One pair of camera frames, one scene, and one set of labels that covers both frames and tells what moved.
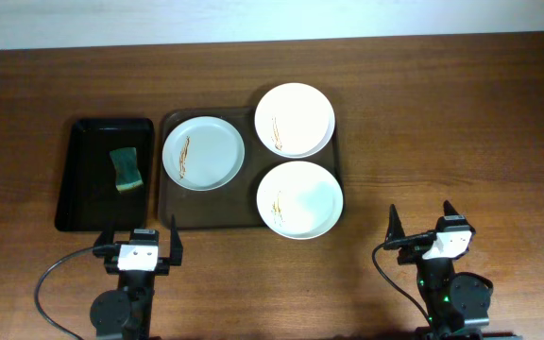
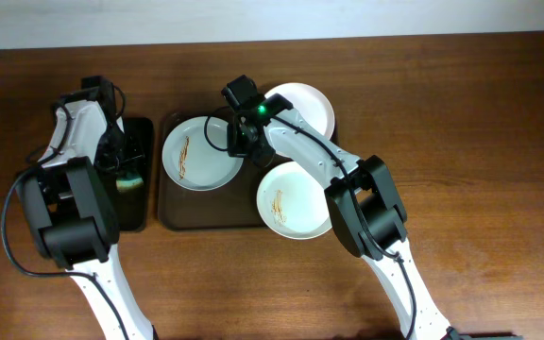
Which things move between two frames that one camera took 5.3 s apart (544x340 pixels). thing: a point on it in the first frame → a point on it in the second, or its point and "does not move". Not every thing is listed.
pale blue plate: [203, 154] does not move
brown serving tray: [235, 205] does not move
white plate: [299, 200] does not move
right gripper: [407, 255] → [238, 140]
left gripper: [169, 260] → [124, 158]
